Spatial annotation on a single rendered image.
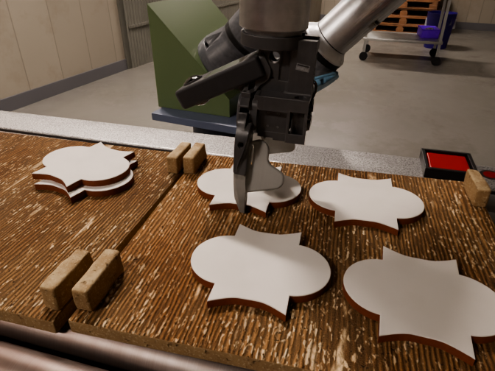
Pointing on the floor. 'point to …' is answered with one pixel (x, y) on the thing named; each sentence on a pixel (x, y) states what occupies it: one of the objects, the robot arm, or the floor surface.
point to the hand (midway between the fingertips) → (247, 185)
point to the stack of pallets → (411, 18)
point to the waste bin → (441, 25)
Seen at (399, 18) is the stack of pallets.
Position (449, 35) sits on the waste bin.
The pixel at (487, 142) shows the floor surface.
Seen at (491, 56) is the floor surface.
